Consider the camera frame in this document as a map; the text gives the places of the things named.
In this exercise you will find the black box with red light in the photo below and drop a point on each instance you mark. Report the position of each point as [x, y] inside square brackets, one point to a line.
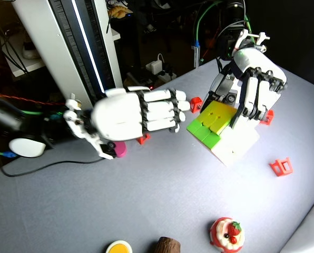
[141, 80]

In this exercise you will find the Rubik's cube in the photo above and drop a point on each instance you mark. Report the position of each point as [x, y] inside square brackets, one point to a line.
[217, 124]

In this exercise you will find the small red toy stool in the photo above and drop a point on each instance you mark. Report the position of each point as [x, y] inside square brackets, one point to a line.
[281, 166]
[144, 139]
[196, 104]
[269, 118]

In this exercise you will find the grey table cloth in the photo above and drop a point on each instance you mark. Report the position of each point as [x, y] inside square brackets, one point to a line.
[93, 210]

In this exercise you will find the toy egg tart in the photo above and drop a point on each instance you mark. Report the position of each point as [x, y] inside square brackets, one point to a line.
[118, 248]

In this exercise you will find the brown toy chocolate roll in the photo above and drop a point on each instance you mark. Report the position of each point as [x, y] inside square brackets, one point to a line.
[167, 245]

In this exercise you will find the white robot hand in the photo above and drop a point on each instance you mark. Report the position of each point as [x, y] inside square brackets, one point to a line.
[115, 116]
[257, 66]

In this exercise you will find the magenta toy cylinder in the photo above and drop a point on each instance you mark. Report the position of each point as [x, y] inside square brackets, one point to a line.
[121, 150]

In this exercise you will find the white power adapter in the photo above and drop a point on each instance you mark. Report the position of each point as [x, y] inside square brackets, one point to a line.
[155, 67]

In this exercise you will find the white robot body column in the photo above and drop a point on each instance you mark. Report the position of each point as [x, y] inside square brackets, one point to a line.
[67, 52]

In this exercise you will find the yellow toy bread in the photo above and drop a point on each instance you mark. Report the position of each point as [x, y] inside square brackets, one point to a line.
[118, 11]

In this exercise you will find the white shoe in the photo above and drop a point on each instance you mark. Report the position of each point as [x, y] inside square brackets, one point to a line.
[30, 52]

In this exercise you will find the toy strawberry cake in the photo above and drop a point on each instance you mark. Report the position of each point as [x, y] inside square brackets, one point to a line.
[226, 234]

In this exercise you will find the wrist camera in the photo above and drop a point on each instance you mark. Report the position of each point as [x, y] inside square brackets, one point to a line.
[110, 148]
[229, 98]

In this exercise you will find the white power strip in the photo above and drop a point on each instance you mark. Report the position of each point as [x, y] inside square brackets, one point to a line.
[167, 76]

